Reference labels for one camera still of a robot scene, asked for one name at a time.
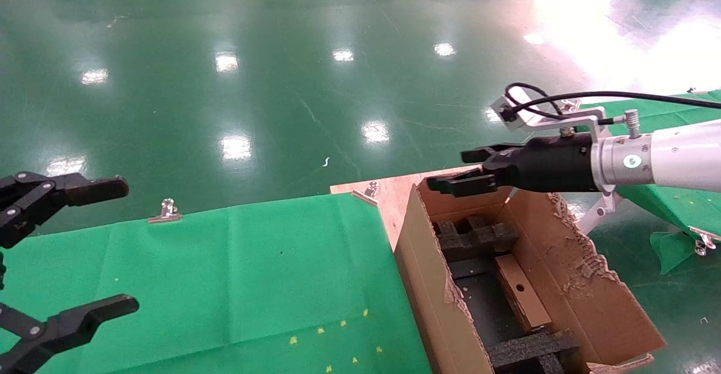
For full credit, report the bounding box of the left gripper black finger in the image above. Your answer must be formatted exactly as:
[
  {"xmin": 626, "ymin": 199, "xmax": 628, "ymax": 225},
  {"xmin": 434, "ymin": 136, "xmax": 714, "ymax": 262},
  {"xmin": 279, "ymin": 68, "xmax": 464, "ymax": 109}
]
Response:
[
  {"xmin": 0, "ymin": 172, "xmax": 130, "ymax": 250},
  {"xmin": 0, "ymin": 294, "xmax": 141, "ymax": 374}
]

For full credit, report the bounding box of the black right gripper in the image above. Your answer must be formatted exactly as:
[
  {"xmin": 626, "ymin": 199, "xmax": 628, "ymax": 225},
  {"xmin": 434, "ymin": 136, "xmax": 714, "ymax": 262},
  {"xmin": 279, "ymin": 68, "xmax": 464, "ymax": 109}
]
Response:
[{"xmin": 426, "ymin": 136, "xmax": 599, "ymax": 198}]

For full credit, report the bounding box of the small cardboard box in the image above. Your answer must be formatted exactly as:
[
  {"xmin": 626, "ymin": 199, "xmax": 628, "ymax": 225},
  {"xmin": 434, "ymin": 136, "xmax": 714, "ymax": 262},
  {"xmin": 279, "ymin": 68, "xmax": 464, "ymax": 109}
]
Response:
[{"xmin": 495, "ymin": 253, "xmax": 553, "ymax": 333}]

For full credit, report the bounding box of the large open cardboard carton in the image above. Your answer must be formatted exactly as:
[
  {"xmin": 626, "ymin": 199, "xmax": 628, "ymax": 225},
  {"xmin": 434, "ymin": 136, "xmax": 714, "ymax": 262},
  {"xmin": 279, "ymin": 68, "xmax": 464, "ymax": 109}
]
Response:
[{"xmin": 394, "ymin": 166, "xmax": 669, "ymax": 374}]

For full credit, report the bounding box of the plywood board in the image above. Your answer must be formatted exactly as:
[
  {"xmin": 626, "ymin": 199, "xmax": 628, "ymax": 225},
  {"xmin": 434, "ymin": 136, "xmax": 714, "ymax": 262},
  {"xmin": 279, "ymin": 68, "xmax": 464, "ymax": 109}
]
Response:
[{"xmin": 330, "ymin": 163, "xmax": 492, "ymax": 251}]

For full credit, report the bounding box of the white metal table leg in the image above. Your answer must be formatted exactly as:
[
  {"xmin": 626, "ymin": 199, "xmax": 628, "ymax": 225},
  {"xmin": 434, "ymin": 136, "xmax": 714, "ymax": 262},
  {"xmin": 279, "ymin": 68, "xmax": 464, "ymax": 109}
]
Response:
[{"xmin": 577, "ymin": 190, "xmax": 624, "ymax": 235}]

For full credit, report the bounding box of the large green table cloth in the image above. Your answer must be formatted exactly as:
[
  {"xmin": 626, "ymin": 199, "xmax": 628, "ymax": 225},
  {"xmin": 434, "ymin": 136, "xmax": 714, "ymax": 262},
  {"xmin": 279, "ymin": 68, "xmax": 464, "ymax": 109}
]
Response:
[{"xmin": 0, "ymin": 193, "xmax": 435, "ymax": 374}]

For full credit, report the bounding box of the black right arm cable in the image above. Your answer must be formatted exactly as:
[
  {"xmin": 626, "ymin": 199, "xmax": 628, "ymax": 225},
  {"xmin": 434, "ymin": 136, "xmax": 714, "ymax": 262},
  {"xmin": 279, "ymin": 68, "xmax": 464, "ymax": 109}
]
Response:
[{"xmin": 504, "ymin": 82, "xmax": 721, "ymax": 124}]

